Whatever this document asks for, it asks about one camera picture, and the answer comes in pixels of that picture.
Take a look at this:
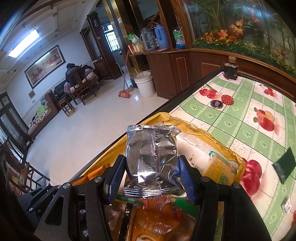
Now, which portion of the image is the yellow cracker pack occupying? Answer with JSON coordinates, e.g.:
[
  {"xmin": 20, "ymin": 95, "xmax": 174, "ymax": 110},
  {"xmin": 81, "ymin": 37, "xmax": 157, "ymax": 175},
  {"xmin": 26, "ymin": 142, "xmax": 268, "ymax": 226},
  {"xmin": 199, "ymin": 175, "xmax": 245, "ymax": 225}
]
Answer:
[{"xmin": 203, "ymin": 151, "xmax": 239, "ymax": 186}]

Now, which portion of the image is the silver foil snack packet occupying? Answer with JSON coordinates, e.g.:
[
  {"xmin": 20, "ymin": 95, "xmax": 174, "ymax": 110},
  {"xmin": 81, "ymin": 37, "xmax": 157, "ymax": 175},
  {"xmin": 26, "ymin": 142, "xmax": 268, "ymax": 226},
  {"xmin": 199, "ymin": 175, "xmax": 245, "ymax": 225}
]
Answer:
[{"xmin": 123, "ymin": 124, "xmax": 181, "ymax": 199}]

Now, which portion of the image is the dark green pouch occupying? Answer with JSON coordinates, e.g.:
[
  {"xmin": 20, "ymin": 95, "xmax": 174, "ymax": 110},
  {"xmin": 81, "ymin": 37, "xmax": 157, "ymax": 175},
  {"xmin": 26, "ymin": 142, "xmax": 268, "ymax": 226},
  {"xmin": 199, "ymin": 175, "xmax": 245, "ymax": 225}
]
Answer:
[{"xmin": 273, "ymin": 147, "xmax": 295, "ymax": 184}]

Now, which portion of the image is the orange snack packet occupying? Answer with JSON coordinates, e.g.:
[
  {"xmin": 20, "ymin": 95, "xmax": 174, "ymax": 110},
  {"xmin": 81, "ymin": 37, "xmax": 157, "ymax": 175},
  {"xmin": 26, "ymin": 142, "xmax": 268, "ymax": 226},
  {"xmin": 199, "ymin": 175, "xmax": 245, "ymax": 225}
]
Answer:
[{"xmin": 126, "ymin": 195, "xmax": 200, "ymax": 240}]

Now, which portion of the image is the white patterned candy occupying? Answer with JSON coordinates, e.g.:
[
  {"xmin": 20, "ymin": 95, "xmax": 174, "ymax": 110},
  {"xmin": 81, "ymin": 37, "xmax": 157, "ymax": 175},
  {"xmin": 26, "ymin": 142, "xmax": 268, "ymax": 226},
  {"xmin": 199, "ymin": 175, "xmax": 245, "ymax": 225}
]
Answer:
[{"xmin": 281, "ymin": 197, "xmax": 292, "ymax": 214}]

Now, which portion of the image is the yellow taped cardboard tray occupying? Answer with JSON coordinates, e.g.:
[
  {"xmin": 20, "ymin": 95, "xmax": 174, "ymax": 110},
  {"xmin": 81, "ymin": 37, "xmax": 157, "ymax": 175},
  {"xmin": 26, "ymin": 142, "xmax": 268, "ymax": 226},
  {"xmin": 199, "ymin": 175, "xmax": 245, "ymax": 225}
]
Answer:
[{"xmin": 70, "ymin": 111, "xmax": 246, "ymax": 241}]

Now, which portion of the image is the small wooden stool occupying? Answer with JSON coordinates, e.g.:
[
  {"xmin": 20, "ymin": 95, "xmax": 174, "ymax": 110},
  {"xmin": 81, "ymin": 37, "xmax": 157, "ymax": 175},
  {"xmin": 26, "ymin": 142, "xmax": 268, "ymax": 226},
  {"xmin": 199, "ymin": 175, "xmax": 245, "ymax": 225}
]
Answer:
[{"xmin": 58, "ymin": 97, "xmax": 75, "ymax": 117}]

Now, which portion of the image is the red broom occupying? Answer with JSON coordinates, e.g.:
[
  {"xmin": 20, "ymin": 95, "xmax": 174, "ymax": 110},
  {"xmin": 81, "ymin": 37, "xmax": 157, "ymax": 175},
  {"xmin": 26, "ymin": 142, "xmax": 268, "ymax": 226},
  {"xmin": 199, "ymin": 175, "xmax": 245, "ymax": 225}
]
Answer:
[{"xmin": 118, "ymin": 52, "xmax": 130, "ymax": 98}]

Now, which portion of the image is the green fruit print tablecloth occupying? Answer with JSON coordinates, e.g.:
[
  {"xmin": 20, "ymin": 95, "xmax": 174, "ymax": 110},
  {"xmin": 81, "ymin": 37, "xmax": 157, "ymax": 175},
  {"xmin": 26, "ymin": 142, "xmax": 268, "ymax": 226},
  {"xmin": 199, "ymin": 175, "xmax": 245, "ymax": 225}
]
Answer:
[{"xmin": 170, "ymin": 73, "xmax": 295, "ymax": 240}]

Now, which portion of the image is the brown sofa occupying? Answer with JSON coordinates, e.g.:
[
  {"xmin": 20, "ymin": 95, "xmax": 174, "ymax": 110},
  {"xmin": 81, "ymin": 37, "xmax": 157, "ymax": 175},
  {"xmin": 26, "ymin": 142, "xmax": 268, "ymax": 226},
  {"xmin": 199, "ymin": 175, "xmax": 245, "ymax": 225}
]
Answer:
[{"xmin": 28, "ymin": 90, "xmax": 59, "ymax": 139}]

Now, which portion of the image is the wooden chair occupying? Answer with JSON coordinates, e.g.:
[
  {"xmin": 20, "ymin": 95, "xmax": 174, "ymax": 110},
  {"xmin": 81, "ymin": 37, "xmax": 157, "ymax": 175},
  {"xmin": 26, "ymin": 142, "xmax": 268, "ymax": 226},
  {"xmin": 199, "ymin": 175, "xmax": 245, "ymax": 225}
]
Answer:
[{"xmin": 70, "ymin": 72, "xmax": 98, "ymax": 105}]

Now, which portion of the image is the white plastic bucket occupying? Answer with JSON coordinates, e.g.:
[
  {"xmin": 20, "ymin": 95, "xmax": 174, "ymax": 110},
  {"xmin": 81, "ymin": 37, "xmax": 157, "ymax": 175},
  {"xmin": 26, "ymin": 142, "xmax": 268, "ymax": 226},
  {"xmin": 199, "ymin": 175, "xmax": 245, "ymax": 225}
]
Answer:
[{"xmin": 134, "ymin": 70, "xmax": 156, "ymax": 98}]

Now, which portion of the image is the small black jar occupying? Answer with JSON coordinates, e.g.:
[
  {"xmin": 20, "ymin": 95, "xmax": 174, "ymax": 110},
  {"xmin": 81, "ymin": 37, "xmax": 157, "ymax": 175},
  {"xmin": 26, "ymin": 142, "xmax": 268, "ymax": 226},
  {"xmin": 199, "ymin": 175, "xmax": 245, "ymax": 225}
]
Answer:
[{"xmin": 223, "ymin": 63, "xmax": 238, "ymax": 80}]

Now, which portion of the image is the seated person in black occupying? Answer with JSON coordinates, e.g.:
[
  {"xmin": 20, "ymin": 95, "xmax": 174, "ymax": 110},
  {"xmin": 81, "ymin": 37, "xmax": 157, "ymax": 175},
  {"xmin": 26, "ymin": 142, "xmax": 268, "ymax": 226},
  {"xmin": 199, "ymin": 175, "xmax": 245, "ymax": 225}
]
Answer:
[{"xmin": 65, "ymin": 63, "xmax": 85, "ymax": 87}]

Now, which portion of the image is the framed landscape painting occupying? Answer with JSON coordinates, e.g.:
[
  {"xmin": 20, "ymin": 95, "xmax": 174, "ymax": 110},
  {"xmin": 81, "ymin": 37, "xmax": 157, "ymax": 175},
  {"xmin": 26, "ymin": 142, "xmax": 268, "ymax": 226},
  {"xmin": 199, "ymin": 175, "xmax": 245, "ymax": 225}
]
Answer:
[{"xmin": 24, "ymin": 45, "xmax": 66, "ymax": 89}]

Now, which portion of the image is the grey thermos jug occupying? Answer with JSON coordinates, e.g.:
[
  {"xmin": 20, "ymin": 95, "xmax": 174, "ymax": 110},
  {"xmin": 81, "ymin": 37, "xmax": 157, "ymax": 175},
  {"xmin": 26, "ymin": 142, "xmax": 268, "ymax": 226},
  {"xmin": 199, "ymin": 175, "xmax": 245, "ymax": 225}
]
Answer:
[{"xmin": 140, "ymin": 28, "xmax": 156, "ymax": 51}]

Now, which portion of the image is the blue thermos jug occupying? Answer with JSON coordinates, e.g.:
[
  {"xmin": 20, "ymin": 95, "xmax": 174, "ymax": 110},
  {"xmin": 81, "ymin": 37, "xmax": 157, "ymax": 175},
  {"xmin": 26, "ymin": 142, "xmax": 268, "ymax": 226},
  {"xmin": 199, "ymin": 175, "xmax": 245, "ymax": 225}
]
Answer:
[{"xmin": 154, "ymin": 24, "xmax": 170, "ymax": 49}]

